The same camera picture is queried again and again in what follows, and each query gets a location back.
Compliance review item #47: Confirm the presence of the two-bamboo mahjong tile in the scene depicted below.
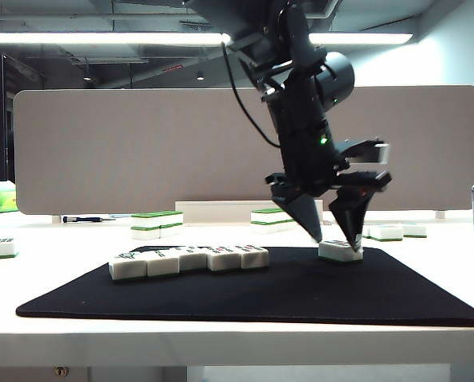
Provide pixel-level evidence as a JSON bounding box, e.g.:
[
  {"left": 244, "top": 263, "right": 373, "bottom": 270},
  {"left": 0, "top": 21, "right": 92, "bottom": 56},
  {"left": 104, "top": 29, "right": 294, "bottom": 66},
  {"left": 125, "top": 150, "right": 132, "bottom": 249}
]
[{"left": 146, "top": 249, "right": 181, "bottom": 279}]

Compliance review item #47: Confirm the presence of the four-bamboo mahjong tile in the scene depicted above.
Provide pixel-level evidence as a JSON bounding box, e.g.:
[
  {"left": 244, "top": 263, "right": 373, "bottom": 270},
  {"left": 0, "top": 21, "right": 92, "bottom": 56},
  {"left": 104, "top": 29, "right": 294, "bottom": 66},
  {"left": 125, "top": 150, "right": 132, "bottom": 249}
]
[{"left": 178, "top": 247, "right": 210, "bottom": 274}]

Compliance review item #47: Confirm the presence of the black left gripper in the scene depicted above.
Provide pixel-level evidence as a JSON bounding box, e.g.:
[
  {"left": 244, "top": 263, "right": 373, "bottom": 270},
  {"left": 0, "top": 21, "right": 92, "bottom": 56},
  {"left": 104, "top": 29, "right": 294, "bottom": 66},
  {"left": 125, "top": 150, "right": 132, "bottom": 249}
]
[{"left": 264, "top": 169, "right": 394, "bottom": 254}]

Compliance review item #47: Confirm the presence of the black mouse mat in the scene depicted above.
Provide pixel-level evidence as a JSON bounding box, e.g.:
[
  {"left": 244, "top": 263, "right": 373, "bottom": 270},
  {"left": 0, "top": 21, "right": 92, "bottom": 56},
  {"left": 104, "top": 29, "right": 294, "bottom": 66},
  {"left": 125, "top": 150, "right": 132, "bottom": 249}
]
[{"left": 16, "top": 245, "right": 474, "bottom": 328}]

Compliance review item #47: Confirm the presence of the red and green bamboo tile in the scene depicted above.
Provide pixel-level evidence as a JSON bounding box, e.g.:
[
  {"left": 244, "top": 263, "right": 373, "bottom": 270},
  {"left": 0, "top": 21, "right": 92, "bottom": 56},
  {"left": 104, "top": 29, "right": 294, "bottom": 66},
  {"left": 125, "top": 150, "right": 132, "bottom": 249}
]
[
  {"left": 206, "top": 246, "right": 242, "bottom": 273},
  {"left": 239, "top": 245, "right": 270, "bottom": 270},
  {"left": 318, "top": 240, "right": 364, "bottom": 264}
]

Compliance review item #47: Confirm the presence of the beige desk divider panel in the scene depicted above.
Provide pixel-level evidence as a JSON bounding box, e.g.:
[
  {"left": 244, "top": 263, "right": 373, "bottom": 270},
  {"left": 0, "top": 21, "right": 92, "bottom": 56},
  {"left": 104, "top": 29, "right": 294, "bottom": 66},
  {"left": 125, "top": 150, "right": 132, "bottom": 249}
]
[{"left": 13, "top": 85, "right": 474, "bottom": 216}]

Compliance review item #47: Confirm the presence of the bird mahjong tile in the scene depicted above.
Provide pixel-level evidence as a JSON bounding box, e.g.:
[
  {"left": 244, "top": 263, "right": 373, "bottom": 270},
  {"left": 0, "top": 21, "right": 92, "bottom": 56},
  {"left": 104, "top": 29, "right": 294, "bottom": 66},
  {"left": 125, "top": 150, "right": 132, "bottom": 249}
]
[{"left": 108, "top": 251, "right": 148, "bottom": 282}]

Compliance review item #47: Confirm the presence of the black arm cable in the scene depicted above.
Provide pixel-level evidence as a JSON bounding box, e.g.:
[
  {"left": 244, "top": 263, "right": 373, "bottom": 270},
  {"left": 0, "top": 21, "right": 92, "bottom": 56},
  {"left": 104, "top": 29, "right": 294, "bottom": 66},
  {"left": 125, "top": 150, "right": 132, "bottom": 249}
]
[{"left": 220, "top": 39, "right": 284, "bottom": 150}]

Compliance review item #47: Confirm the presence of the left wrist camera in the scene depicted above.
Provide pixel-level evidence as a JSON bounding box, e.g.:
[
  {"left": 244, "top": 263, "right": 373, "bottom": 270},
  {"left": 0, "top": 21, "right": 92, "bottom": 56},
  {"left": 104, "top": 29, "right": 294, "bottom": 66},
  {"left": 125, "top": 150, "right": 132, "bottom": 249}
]
[{"left": 335, "top": 137, "right": 392, "bottom": 166}]

